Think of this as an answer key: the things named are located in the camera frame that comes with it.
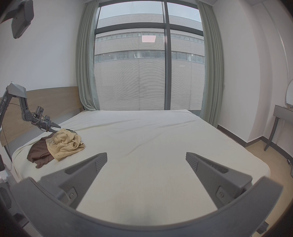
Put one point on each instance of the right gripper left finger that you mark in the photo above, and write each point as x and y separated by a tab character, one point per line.
81	173

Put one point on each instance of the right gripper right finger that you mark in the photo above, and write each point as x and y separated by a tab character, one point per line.
210	173

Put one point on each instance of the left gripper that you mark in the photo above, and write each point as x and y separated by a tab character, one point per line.
41	124

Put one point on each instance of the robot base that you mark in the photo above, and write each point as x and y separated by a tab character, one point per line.
6	196

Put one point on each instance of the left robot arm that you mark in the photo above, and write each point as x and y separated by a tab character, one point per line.
23	105

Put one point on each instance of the bed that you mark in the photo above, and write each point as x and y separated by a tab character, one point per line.
148	144

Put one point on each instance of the beige garment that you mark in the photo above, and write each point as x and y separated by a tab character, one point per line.
63	143

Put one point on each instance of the brown garment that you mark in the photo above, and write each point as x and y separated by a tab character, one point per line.
39	153

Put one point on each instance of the grey-green curtain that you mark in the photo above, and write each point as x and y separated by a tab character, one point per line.
87	55
210	65

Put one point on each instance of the grey dressing table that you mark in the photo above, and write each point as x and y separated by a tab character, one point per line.
284	117

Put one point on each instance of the window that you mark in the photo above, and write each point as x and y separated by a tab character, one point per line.
148	58

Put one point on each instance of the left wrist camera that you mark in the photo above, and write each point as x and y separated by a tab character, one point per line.
40	110

